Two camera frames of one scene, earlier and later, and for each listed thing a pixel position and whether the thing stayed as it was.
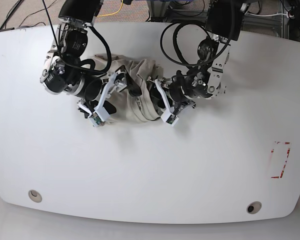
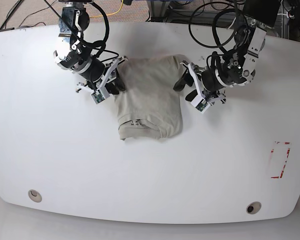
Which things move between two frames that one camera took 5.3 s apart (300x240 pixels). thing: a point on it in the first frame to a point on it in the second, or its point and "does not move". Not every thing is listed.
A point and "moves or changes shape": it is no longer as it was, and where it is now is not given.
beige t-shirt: [129, 108] moves or changes shape
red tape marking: [272, 151] does not move
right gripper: [162, 91] to [210, 87]
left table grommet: [35, 196] does not move
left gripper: [118, 81] to [111, 73]
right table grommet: [253, 207] does not move
